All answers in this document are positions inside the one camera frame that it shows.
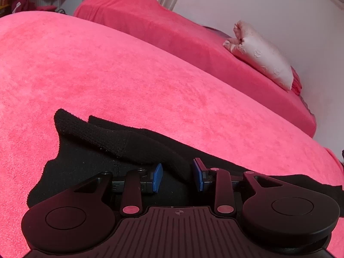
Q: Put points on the red ruffled pillow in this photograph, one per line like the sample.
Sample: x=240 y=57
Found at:
x=296 y=85

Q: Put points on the white patterned pillow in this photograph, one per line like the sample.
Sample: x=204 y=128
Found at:
x=249 y=46

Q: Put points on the pink bed blanket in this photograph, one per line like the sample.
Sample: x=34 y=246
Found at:
x=51 y=61

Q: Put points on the black pants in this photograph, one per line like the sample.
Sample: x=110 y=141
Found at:
x=87 y=148

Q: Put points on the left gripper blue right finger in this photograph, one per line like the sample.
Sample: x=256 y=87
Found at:
x=202 y=174

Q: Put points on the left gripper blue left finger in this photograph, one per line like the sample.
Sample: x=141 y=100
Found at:
x=157 y=177

